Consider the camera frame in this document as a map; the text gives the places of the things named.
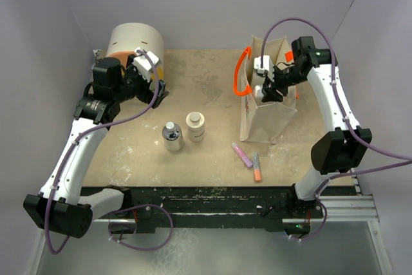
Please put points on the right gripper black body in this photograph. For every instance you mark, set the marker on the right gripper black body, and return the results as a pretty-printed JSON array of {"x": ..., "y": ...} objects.
[{"x": 283, "y": 79}]

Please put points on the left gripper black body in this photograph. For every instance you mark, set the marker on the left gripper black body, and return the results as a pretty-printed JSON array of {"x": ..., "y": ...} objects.
[{"x": 136, "y": 85}]

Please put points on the white bottle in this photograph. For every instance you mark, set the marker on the white bottle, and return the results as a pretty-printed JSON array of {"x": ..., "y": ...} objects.
[{"x": 258, "y": 94}]

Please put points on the canvas bag with orange handles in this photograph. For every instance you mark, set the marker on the canvas bag with orange handles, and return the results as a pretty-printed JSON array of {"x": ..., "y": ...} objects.
[{"x": 263, "y": 122}]

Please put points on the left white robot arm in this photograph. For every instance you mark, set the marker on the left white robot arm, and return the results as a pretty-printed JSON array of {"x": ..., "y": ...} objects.
[{"x": 63, "y": 206}]

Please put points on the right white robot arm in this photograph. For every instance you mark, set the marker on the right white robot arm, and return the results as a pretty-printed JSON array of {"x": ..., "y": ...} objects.
[{"x": 340, "y": 149}]

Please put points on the silver bottle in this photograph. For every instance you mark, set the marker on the silver bottle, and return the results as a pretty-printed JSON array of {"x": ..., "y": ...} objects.
[{"x": 172, "y": 134}]

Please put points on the cream bottle with round cap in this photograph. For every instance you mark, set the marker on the cream bottle with round cap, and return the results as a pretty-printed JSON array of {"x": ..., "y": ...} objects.
[{"x": 195, "y": 122}]

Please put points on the beige and orange cylinder box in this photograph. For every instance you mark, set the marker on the beige and orange cylinder box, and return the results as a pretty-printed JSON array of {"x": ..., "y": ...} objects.
[{"x": 126, "y": 38}]

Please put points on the pink tube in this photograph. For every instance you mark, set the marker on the pink tube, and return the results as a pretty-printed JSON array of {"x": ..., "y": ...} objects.
[{"x": 242, "y": 155}]

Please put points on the orange tube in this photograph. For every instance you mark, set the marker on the orange tube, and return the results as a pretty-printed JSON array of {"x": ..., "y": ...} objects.
[{"x": 256, "y": 167}]

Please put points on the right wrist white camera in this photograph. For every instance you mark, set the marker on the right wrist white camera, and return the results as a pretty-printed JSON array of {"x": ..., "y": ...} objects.
[{"x": 263, "y": 67}]

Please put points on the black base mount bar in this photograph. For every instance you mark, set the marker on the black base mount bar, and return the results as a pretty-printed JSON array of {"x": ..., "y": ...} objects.
[{"x": 256, "y": 207}]

